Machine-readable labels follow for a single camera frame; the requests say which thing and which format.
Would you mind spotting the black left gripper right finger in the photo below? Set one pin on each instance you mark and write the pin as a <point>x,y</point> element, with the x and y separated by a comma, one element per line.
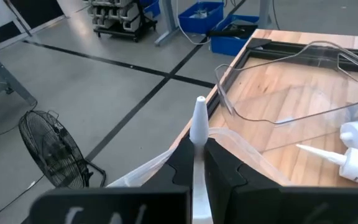
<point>259,205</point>

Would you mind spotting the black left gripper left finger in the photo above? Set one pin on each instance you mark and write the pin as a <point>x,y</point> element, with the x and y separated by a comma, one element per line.
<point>120,205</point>

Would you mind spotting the white sealant tube orange label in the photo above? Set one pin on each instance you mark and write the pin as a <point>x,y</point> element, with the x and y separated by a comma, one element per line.
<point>357,163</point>
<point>199,124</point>

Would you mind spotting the black floor fan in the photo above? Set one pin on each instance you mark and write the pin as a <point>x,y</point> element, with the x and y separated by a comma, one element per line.
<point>53,149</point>

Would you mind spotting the clear plastic bin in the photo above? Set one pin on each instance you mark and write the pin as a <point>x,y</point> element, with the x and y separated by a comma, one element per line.
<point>291,93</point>

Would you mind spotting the blue plastic storage bin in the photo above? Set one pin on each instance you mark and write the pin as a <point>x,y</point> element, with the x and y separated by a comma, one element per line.
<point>197,25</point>
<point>225,45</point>
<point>154,7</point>

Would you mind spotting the black folded tripod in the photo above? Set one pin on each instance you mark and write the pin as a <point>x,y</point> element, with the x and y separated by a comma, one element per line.
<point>232,31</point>

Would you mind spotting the cart with grey storage bins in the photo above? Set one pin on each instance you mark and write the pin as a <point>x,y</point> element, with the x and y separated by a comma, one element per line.
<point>120,15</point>

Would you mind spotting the black curtain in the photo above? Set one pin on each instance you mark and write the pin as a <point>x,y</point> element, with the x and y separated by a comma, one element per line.
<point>39,11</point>

